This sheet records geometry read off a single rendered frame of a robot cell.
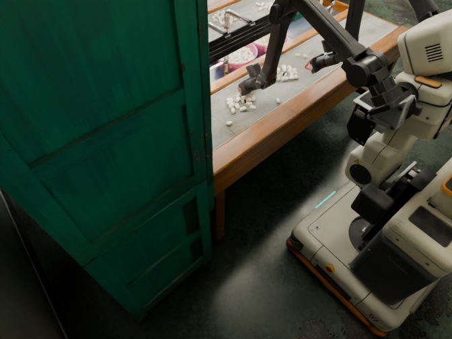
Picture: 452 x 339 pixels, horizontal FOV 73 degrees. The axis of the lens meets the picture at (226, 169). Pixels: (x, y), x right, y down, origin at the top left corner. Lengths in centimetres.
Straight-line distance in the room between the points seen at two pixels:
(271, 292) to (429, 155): 167
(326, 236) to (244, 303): 59
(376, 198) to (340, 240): 47
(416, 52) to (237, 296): 143
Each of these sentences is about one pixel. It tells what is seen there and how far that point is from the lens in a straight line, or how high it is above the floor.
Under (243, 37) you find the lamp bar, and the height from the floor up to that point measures 108.
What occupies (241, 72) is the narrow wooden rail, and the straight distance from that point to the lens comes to 181.
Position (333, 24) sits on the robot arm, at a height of 131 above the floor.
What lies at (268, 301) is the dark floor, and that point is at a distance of 188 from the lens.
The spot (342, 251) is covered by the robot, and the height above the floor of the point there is 28.
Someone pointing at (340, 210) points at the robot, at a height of 28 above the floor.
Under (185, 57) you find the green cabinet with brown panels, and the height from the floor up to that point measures 138.
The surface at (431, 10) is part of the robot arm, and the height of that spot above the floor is 129.
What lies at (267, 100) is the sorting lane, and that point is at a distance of 167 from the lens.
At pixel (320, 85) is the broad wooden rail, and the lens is 180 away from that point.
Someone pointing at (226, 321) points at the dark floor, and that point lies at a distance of 184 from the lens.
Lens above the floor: 180
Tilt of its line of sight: 53 degrees down
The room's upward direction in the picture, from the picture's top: 1 degrees clockwise
